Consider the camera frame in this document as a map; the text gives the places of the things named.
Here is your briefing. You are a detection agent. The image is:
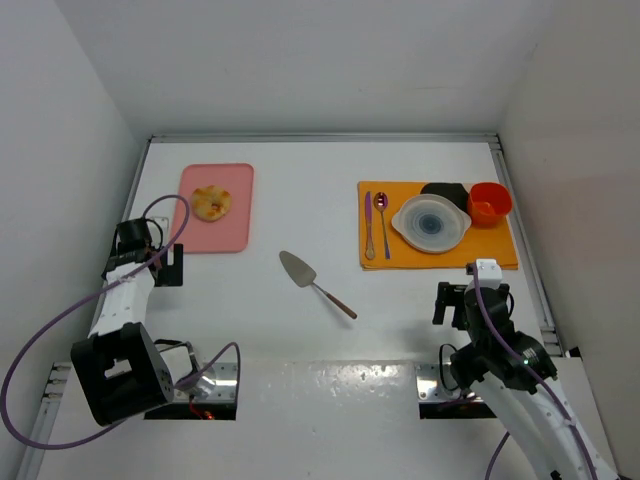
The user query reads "iridescent spoon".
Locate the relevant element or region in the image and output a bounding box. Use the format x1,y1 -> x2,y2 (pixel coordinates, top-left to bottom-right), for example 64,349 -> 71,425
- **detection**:
374,191 -> 391,260

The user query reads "metal cake server wooden handle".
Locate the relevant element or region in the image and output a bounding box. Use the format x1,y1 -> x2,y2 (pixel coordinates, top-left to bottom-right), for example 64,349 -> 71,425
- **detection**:
279,251 -> 358,320

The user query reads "metal base plate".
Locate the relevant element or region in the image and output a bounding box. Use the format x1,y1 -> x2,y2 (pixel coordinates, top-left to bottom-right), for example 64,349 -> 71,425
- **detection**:
172,362 -> 238,404
415,361 -> 482,403

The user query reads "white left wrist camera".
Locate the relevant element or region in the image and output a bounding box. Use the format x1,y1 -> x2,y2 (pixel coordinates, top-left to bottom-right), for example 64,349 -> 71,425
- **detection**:
149,216 -> 170,249

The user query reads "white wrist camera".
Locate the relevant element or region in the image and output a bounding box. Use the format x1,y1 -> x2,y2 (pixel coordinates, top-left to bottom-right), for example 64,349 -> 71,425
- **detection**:
466,259 -> 503,290
149,216 -> 170,249

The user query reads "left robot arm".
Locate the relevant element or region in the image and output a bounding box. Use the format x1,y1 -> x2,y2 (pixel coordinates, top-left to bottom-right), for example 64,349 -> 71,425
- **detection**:
71,218 -> 183,426

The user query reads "orange plastic cup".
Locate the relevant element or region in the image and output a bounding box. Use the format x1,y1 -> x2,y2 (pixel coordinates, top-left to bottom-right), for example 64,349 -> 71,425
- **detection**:
467,182 -> 513,227

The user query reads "round toasted bread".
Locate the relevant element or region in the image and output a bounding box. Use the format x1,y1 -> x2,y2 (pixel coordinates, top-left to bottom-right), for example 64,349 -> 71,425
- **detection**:
190,185 -> 232,222

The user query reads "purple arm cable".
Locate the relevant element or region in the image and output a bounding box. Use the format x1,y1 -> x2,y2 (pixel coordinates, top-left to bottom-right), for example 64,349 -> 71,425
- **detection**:
470,264 -> 600,480
0,194 -> 242,451

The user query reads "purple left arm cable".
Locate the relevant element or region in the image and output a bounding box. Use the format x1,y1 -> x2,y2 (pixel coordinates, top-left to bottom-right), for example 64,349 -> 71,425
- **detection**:
0,194 -> 242,451

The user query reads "white plate with handles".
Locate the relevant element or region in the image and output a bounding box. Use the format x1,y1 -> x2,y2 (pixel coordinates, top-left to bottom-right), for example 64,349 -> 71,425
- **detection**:
391,194 -> 472,254

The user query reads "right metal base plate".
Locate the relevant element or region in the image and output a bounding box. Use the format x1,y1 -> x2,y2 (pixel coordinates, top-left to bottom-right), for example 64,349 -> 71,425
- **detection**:
415,361 -> 482,403

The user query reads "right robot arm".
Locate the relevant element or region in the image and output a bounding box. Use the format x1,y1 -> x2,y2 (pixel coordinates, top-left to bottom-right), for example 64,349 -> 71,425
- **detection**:
433,282 -> 619,479

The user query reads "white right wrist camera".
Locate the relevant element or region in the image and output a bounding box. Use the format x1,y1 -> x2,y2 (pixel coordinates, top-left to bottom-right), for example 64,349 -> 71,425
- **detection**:
466,259 -> 503,290

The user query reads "iridescent table knife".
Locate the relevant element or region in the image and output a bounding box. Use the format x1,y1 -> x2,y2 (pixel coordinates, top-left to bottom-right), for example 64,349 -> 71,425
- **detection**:
365,191 -> 375,260

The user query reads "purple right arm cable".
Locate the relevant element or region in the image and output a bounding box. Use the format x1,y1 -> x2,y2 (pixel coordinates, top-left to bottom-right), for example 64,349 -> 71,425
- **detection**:
470,264 -> 600,480

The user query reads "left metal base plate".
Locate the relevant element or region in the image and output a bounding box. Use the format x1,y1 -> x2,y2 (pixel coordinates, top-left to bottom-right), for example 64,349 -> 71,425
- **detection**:
172,362 -> 238,404

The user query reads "orange cloth placemat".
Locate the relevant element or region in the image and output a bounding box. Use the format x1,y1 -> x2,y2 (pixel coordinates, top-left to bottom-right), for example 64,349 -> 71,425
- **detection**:
358,181 -> 519,270

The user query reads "pink plastic tray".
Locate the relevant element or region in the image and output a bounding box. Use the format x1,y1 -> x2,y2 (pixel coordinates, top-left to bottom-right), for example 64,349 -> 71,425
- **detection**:
171,163 -> 254,254

